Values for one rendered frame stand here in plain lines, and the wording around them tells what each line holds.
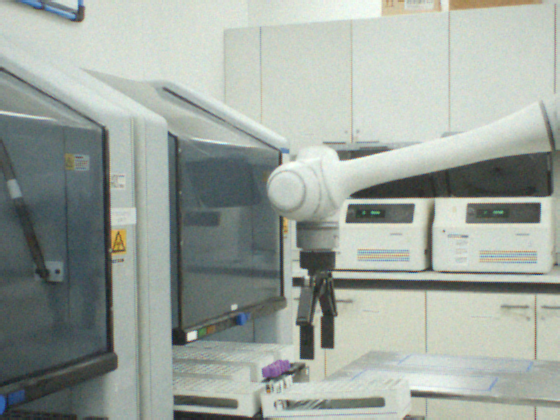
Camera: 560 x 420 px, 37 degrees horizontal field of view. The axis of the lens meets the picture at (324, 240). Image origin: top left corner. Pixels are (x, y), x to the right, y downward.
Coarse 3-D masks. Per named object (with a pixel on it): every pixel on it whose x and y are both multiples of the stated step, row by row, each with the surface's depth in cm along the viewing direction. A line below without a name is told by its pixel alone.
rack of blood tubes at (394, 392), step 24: (312, 384) 177; (336, 384) 175; (360, 384) 171; (384, 384) 169; (408, 384) 171; (264, 408) 172; (288, 408) 173; (312, 408) 171; (336, 408) 177; (360, 408) 165; (384, 408) 164; (408, 408) 169
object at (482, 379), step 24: (360, 360) 229; (384, 360) 229; (408, 360) 229; (432, 360) 228; (456, 360) 228; (480, 360) 228; (504, 360) 227; (528, 360) 227; (552, 360) 226; (432, 384) 199; (456, 384) 199; (480, 384) 199; (504, 384) 199; (528, 384) 198; (552, 384) 198
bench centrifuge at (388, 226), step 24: (336, 144) 425; (360, 144) 420; (384, 144) 415; (408, 144) 411; (360, 192) 457; (384, 192) 452; (408, 192) 448; (432, 192) 445; (360, 216) 409; (384, 216) 405; (408, 216) 401; (432, 216) 418; (360, 240) 407; (384, 240) 403; (408, 240) 399; (432, 240) 418; (336, 264) 412; (360, 264) 408; (384, 264) 404; (408, 264) 400; (432, 264) 419
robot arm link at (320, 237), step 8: (296, 224) 170; (304, 224) 168; (312, 224) 167; (320, 224) 167; (328, 224) 167; (336, 224) 169; (296, 232) 170; (304, 232) 168; (312, 232) 167; (320, 232) 167; (328, 232) 167; (336, 232) 169; (296, 240) 170; (304, 240) 168; (312, 240) 167; (320, 240) 167; (328, 240) 168; (336, 240) 170; (304, 248) 168; (312, 248) 167; (320, 248) 167; (328, 248) 168
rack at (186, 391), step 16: (176, 384) 182; (192, 384) 182; (208, 384) 182; (224, 384) 183; (240, 384) 182; (256, 384) 182; (176, 400) 183; (192, 400) 188; (208, 400) 187; (224, 400) 185; (240, 400) 174; (256, 400) 175
